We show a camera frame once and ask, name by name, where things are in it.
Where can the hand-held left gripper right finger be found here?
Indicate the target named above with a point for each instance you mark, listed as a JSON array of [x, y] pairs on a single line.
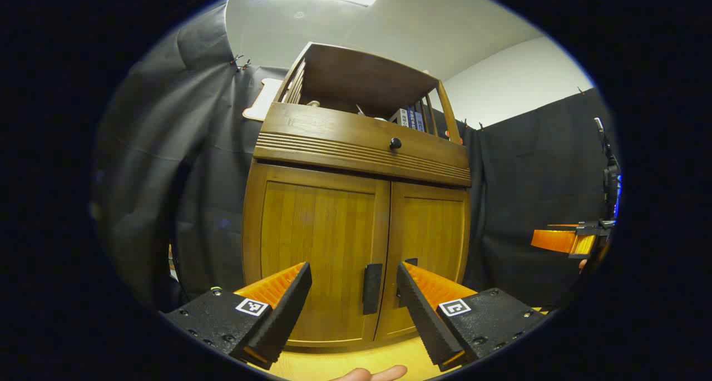
[[423, 320]]

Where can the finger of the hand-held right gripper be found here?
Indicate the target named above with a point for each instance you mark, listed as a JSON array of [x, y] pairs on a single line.
[[550, 240]]

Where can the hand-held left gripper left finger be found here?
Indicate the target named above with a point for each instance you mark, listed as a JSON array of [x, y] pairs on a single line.
[[283, 314]]

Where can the wooden shoe cabinet door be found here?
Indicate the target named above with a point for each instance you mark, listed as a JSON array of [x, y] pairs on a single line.
[[434, 231], [317, 231]]

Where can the wooden double-door shoe cabinet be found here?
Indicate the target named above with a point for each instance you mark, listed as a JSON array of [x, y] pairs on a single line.
[[361, 75]]

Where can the black backdrop cloth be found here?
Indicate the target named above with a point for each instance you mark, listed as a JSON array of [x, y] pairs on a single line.
[[167, 175]]

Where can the metal spring clip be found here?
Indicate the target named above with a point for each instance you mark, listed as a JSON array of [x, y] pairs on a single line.
[[236, 60], [246, 65]]

